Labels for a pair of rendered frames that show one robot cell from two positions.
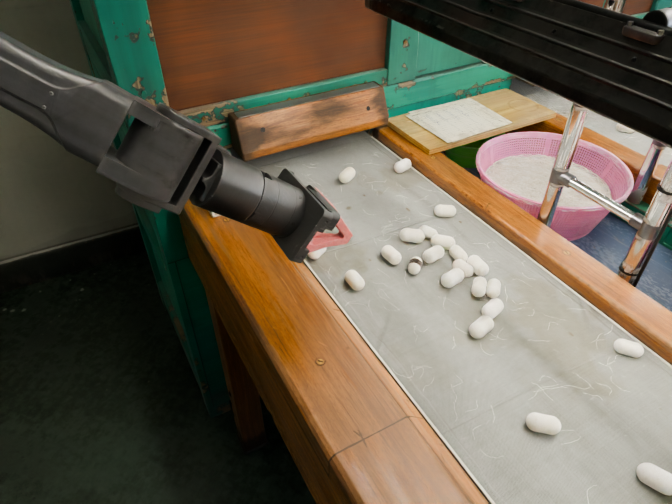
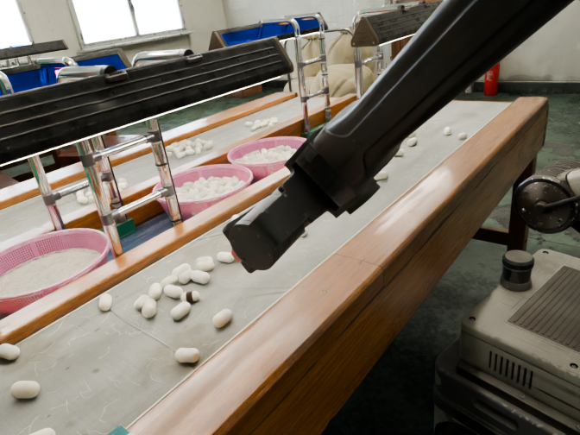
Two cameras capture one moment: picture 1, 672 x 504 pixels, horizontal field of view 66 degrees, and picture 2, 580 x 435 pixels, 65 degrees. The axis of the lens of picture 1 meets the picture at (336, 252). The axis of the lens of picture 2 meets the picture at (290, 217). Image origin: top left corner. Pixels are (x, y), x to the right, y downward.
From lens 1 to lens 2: 82 cm
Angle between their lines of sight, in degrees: 88
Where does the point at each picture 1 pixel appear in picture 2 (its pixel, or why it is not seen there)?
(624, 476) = not seen: hidden behind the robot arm
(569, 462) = (315, 225)
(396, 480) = (374, 246)
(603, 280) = (187, 225)
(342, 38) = not seen: outside the picture
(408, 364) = (289, 277)
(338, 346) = (304, 290)
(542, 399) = not seen: hidden behind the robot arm
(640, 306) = (206, 215)
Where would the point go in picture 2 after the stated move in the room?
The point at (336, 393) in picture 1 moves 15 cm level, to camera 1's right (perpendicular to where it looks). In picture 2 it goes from (342, 278) to (303, 241)
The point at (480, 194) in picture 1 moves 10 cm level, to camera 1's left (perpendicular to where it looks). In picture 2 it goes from (86, 282) to (86, 312)
